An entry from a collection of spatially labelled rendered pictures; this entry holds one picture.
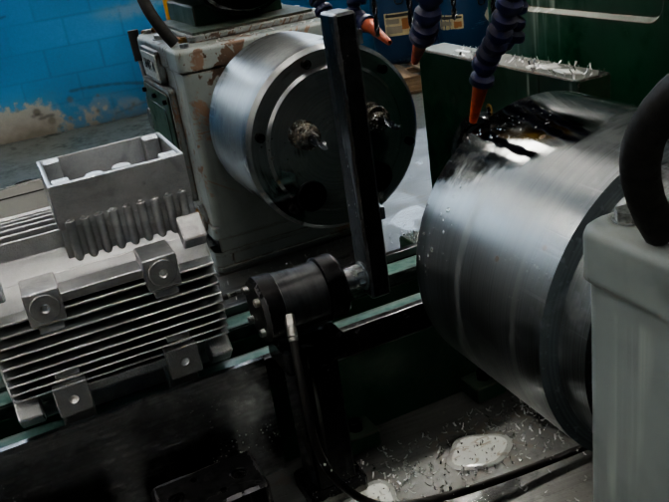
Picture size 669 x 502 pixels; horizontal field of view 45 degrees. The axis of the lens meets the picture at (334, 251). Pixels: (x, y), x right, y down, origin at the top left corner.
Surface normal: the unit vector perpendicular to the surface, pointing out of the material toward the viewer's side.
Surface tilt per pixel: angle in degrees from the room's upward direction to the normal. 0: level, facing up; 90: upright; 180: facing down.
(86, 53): 90
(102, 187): 90
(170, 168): 90
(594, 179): 32
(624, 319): 90
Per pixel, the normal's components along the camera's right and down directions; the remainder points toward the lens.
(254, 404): 0.41, 0.31
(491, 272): -0.90, 0.01
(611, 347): -0.90, 0.28
